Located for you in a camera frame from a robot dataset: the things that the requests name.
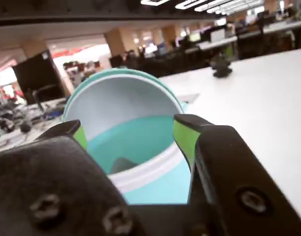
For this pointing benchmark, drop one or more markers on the white office desk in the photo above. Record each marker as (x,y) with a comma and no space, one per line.
(217,42)
(276,28)

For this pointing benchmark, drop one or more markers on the white ceiling light strip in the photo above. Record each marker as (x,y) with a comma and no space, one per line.
(221,5)

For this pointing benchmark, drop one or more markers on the black partition panel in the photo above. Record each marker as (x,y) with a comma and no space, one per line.
(38,73)

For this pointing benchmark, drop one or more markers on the black overhead beam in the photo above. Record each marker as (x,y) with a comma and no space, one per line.
(91,11)

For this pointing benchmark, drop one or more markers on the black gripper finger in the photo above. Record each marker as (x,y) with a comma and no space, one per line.
(42,184)
(229,177)

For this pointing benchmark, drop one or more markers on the black desk divider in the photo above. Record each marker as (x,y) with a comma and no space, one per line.
(165,64)

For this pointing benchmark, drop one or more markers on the small black desk gadget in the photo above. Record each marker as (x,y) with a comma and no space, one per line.
(221,67)

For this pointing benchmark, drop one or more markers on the teal whale shaped bin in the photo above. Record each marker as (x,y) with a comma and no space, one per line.
(130,140)

